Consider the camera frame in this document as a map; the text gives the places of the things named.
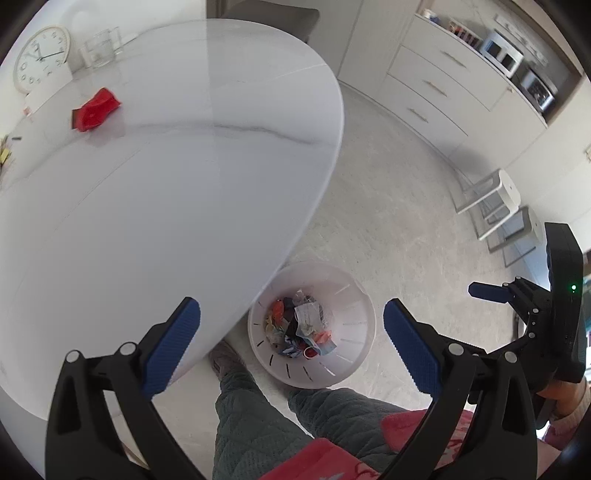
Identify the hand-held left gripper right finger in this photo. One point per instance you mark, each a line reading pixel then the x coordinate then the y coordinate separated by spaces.
pixel 411 350

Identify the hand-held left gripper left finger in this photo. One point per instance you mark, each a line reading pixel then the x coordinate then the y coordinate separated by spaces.
pixel 173 346

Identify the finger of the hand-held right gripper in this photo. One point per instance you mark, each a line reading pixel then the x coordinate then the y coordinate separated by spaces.
pixel 531 334
pixel 487 291

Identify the white plastic waste bin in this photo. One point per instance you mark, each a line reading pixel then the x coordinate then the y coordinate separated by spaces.
pixel 351 295

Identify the yellow green blue wrapper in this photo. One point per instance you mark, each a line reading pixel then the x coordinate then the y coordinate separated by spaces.
pixel 270 328

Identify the small red wrapper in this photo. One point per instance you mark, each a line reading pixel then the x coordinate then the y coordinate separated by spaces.
pixel 277 311

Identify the blue and white wrapper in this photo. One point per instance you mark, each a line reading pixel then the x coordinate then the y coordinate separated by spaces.
pixel 288 350

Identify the person's right forearm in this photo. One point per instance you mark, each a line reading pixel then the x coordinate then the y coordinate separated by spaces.
pixel 570 415

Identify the grey slipper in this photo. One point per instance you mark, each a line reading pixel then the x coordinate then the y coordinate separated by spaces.
pixel 226 357

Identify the white metal-legged stool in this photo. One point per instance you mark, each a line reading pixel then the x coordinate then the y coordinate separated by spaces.
pixel 531 226
pixel 505 189

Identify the person's right leg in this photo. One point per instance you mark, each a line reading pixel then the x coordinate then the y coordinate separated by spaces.
pixel 351 415

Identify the person's leg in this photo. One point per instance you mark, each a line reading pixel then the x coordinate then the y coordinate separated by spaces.
pixel 351 415
pixel 249 424

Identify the person's left leg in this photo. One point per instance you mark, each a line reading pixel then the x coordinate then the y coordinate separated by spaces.
pixel 249 424

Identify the red fleece jacket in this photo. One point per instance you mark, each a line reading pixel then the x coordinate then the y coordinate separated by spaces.
pixel 323 461

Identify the white drawer cabinet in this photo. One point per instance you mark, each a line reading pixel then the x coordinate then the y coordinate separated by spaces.
pixel 438 92

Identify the silver toaster oven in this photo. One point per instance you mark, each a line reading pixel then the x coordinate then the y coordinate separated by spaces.
pixel 535 87

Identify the white microwave oven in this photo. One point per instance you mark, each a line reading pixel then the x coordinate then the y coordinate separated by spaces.
pixel 501 53

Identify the red crumpled plastic bag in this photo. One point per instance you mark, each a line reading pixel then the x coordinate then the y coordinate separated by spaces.
pixel 97 108

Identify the yellow paper sheets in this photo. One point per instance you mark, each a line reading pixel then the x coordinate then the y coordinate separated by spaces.
pixel 4 154

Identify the row of small jars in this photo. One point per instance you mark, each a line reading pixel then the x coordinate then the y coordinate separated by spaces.
pixel 464 33

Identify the clear glass measuring jug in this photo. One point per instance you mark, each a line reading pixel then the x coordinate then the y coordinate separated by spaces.
pixel 101 48

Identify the grey chair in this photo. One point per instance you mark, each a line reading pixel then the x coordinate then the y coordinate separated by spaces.
pixel 268 18

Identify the white round wall clock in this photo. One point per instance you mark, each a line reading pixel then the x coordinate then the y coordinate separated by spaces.
pixel 41 57

